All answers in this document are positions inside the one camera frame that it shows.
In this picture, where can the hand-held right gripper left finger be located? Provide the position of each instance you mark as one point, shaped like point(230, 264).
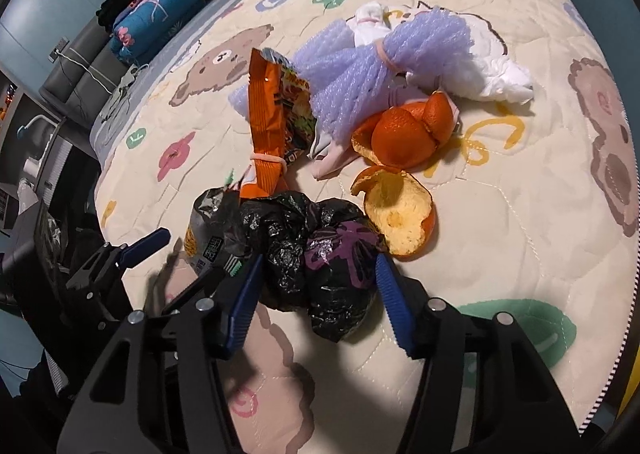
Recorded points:
point(242, 309)

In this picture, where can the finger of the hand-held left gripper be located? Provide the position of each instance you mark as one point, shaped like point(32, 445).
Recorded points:
point(145, 244)
point(192, 290)

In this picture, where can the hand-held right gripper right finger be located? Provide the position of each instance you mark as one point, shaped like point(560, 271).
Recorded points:
point(395, 309)

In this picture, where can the black plastic bag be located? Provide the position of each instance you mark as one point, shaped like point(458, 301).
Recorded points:
point(290, 254)

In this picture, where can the purple foam net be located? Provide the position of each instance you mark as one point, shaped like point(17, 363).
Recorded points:
point(345, 74)

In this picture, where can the silver snack wrapper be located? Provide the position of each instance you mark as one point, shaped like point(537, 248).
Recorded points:
point(212, 214)

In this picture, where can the orange peel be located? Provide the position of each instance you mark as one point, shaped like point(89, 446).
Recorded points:
point(400, 211)
point(405, 131)

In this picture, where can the printed bear quilt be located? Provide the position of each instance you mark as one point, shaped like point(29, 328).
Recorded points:
point(500, 234)

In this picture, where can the orange snack packet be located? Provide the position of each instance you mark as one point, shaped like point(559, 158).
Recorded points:
point(267, 124)

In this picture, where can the grey headboard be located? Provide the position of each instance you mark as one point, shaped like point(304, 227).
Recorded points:
point(75, 71)

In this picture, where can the blue floral blanket roll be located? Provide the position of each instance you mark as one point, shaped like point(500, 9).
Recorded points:
point(150, 16)

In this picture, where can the wall socket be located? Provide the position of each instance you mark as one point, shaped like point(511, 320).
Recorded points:
point(60, 48)

